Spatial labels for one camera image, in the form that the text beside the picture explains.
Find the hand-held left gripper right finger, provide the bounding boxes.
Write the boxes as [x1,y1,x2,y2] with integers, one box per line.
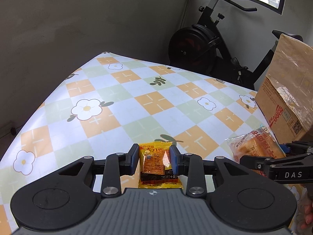
[169,144,247,199]

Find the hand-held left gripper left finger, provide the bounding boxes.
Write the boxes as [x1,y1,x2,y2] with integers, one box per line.
[57,143,140,199]

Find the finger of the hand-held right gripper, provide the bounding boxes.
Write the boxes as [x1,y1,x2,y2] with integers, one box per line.
[280,141,313,156]
[238,155,269,171]

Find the clear bread packet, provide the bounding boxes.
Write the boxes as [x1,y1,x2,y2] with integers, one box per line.
[226,125,286,165]

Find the small yellow orange snack packet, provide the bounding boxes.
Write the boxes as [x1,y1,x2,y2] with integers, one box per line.
[138,142,184,190]

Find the cardboard box with plastic liner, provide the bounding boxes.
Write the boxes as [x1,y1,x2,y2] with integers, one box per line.
[255,33,313,145]

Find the person's right hand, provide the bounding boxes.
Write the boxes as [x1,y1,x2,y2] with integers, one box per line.
[300,193,313,232]

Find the checked floral tablecloth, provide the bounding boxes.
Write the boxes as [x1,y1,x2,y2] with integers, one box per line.
[0,51,304,235]

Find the black exercise bike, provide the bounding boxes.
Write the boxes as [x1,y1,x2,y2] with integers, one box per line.
[168,0,304,91]

